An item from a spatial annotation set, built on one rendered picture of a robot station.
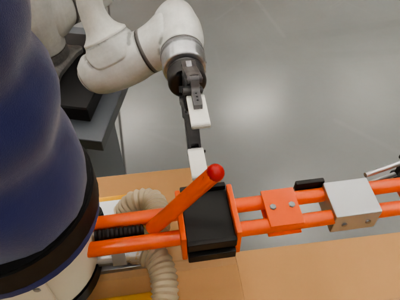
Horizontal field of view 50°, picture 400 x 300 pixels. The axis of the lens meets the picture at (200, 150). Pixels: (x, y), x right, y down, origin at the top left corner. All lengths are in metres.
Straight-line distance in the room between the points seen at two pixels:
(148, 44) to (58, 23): 0.44
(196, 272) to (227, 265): 0.05
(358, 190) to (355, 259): 0.60
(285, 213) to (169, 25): 0.47
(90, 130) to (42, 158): 0.81
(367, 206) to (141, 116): 1.75
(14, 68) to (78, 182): 0.17
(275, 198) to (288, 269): 0.58
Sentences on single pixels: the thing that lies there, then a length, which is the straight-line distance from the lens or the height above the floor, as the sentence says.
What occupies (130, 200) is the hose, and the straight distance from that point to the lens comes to 0.74.
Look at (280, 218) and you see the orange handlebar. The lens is 0.63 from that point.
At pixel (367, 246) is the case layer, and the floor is 0.54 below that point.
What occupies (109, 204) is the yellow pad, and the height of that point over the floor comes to 0.97.
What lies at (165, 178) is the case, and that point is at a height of 0.94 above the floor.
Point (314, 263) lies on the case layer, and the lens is 1.23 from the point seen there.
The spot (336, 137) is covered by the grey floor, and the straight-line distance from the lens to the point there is 2.28.
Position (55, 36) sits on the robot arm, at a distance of 1.31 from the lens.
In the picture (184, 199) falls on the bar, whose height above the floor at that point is 1.15.
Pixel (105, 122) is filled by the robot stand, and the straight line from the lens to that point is 1.24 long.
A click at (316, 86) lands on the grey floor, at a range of 2.53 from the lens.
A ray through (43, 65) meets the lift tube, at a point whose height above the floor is 1.38.
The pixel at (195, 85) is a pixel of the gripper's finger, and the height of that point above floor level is 1.16.
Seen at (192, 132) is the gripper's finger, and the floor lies 1.02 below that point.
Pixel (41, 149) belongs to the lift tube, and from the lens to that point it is 0.41.
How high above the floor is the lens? 1.63
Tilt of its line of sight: 50 degrees down
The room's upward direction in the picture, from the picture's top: straight up
